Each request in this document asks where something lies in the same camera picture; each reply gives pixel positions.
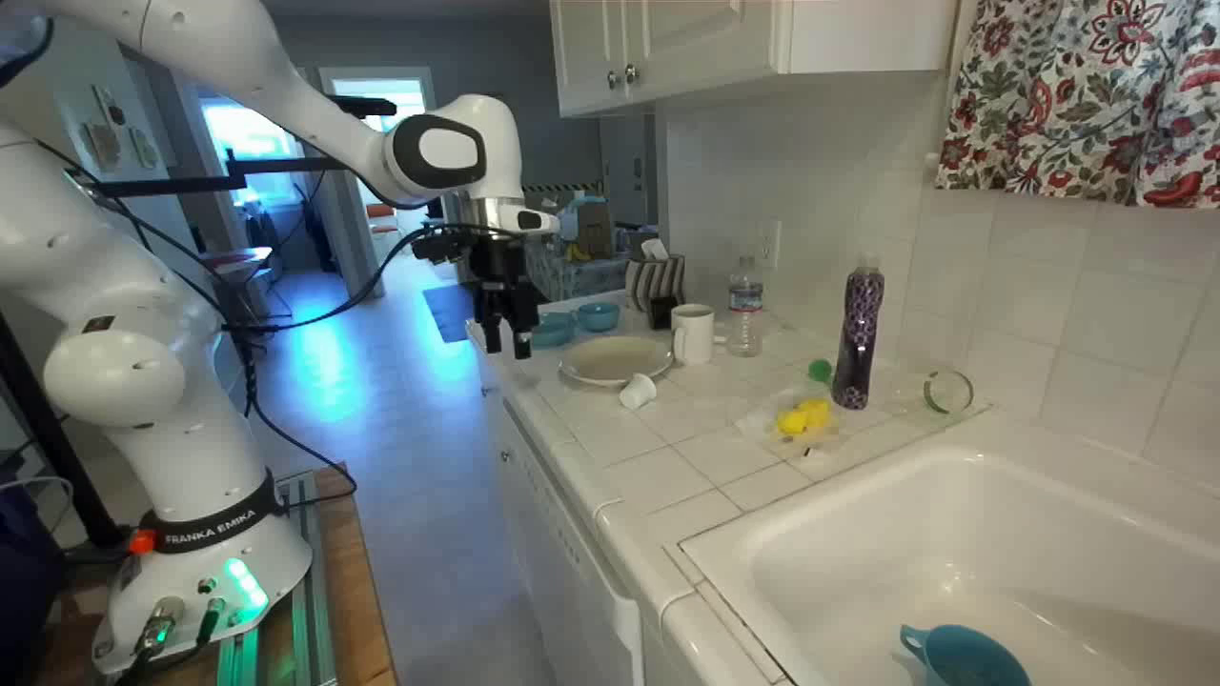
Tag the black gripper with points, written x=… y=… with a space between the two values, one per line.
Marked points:
x=503 y=273

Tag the clear plastic water bottle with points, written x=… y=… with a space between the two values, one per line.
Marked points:
x=744 y=310

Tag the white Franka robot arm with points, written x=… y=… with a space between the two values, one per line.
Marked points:
x=125 y=383

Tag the small white cup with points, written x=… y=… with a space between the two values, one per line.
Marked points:
x=638 y=389

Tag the black measuring cup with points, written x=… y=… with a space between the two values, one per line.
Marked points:
x=659 y=310

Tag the purple dish soap bottle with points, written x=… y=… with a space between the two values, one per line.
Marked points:
x=859 y=331

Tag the blue bowl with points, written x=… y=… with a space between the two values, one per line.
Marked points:
x=598 y=315
x=555 y=331

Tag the striped kitchen towel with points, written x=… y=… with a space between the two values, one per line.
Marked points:
x=658 y=276

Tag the white ceramic mug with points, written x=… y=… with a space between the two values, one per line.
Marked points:
x=691 y=337

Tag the white lower cabinet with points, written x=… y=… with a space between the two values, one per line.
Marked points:
x=559 y=585

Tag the white cabinet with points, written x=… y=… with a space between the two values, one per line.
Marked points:
x=559 y=585
x=709 y=45

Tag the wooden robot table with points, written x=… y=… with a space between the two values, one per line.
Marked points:
x=362 y=595

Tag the yellow sponge in plastic bag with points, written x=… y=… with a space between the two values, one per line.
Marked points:
x=800 y=416

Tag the small green cap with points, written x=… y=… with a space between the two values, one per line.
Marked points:
x=822 y=371

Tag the white upper cabinet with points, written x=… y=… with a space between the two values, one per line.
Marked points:
x=709 y=45

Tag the round glass lid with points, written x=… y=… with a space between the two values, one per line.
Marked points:
x=946 y=389

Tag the white kitchen sink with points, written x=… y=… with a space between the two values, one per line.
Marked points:
x=967 y=558

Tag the teal pitcher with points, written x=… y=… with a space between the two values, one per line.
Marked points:
x=959 y=656

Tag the floral curtain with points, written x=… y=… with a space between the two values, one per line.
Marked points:
x=1081 y=89

